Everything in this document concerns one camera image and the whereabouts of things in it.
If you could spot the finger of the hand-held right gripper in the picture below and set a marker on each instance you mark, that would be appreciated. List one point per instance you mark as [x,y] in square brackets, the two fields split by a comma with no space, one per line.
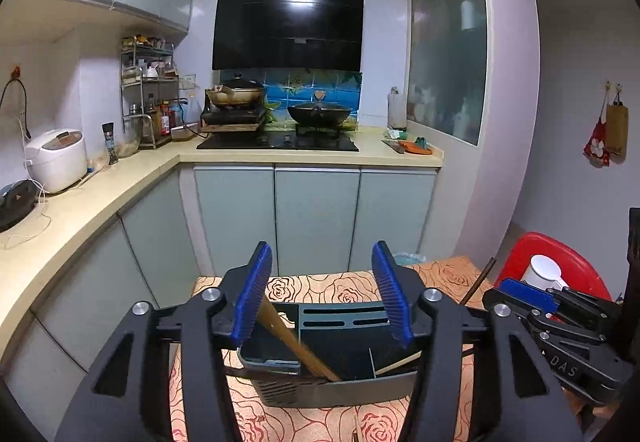
[525,293]
[555,329]

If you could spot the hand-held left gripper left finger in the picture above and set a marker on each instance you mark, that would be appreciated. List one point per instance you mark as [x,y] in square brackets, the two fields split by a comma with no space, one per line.
[252,294]

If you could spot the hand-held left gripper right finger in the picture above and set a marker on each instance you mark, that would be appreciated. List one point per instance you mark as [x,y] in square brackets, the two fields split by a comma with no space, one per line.
[392,294]

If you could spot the light bamboo chopstick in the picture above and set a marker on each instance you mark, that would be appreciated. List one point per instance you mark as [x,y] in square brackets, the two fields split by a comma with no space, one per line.
[400,362]
[295,337]

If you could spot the dark green utensil holder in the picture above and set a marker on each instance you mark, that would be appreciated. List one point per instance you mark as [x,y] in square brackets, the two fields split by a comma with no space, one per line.
[360,392]

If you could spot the dark wooden chopstick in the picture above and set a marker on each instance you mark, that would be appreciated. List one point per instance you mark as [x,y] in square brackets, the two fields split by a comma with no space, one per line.
[354,434]
[477,282]

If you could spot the white cup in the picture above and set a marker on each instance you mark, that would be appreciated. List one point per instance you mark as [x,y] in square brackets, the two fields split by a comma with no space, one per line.
[542,269]

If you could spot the blue trash bag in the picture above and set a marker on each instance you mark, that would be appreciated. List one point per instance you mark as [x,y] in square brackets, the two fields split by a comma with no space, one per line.
[410,258]

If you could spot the red plastic chair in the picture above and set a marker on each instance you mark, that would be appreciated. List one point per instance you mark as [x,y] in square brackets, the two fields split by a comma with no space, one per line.
[550,247]

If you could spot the grey lower cabinets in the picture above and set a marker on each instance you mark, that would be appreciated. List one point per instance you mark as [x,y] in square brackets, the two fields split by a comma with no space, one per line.
[315,217]

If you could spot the rose print tablecloth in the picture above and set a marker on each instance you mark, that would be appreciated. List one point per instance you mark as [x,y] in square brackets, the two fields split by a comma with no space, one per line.
[300,422]

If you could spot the kitchen knife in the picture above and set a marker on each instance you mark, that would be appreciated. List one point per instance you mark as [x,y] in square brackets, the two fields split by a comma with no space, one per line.
[392,145]

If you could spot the black glass gas stove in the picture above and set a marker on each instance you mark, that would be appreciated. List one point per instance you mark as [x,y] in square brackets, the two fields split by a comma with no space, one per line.
[280,141]

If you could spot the beige kitchen countertop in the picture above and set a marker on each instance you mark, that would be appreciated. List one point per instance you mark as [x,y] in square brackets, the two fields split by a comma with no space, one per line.
[150,171]

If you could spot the red floral hanging bag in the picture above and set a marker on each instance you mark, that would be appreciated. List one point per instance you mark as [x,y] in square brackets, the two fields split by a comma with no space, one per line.
[596,144]

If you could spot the clear plastic bottle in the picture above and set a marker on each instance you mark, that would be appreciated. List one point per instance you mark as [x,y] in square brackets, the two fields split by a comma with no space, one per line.
[397,109]

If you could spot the tan hanging bag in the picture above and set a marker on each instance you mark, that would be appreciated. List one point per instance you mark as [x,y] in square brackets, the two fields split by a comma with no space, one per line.
[617,126]

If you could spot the black wok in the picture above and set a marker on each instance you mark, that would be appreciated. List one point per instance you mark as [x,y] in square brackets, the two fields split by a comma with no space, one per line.
[317,114]

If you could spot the pepper grinder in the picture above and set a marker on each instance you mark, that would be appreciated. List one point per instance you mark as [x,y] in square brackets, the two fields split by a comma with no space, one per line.
[110,144]

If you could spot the blue sea backsplash panel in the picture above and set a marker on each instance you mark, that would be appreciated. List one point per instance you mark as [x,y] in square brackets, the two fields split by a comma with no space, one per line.
[300,89]

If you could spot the white rice cooker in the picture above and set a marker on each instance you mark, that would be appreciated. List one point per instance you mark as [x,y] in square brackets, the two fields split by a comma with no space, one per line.
[57,161]

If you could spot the metal spice rack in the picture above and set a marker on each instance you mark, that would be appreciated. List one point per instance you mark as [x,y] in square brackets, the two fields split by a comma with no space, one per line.
[150,81]

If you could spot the black handheld appliance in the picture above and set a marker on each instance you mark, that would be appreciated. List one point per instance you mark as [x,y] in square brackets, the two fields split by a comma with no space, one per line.
[17,204]

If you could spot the frosted glass window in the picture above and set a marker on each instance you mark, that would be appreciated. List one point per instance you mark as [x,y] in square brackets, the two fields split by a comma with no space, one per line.
[447,31]

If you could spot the black range hood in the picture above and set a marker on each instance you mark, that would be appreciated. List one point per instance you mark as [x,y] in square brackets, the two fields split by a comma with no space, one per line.
[287,26]

